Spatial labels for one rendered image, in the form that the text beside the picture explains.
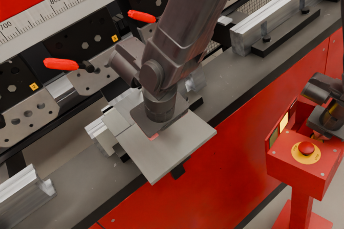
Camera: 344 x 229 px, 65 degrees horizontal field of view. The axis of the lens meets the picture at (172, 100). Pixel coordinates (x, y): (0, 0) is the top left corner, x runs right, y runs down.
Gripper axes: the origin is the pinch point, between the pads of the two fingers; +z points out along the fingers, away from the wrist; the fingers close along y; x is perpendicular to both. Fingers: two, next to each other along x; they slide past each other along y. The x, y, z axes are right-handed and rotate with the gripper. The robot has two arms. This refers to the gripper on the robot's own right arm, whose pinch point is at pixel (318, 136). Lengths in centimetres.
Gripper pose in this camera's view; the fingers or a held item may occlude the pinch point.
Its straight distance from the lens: 93.1
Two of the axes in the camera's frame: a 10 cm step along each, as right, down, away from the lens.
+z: 0.7, 5.7, 8.2
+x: -6.4, 6.5, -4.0
